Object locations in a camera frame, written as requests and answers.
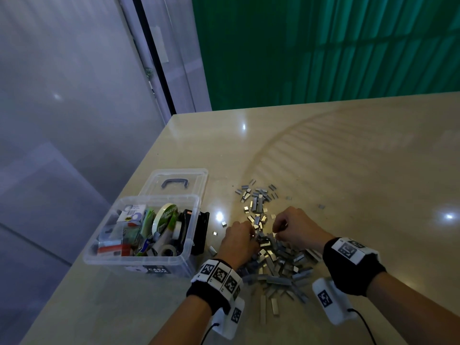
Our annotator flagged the transparent box lid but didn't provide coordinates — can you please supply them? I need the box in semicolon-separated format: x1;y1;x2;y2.
138;168;209;200

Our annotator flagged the person's right hand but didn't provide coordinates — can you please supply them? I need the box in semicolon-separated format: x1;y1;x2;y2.
272;207;336;253

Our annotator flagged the pile of metal staple strips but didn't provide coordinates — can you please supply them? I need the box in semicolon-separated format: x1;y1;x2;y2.
208;179;326;325

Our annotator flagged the transparent storage box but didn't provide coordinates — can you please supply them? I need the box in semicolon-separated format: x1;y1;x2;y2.
82;195;211;278

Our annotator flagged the black camera cable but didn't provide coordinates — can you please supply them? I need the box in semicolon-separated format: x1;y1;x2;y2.
201;323;221;345
347;307;379;345

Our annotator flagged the small clear tape roll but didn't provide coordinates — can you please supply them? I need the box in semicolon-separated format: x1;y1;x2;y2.
158;242;183;258

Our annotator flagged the green sticky note pad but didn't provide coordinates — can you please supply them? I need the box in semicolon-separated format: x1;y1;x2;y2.
139;209;156;242

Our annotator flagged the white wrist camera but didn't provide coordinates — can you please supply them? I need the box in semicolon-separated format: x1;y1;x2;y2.
311;276;354;326
210;298;247;341

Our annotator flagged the small white staple box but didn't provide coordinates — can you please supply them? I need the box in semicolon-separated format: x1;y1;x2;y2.
116;205;148;223

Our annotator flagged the green curtain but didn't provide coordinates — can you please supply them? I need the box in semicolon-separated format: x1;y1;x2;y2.
190;0;460;112

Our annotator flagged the person's left forearm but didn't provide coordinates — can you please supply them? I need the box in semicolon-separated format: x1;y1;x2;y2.
149;294;214;345

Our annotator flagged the person's right forearm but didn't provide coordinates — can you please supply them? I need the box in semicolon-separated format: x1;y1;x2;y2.
367;273;460;345

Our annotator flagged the black window post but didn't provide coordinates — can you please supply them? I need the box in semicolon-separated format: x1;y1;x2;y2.
131;0;174;124

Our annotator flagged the person's left hand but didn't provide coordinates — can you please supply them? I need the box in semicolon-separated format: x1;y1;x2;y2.
216;220;260;271

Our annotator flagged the red stapler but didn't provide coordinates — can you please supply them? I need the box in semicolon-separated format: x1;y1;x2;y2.
96;244;135;256

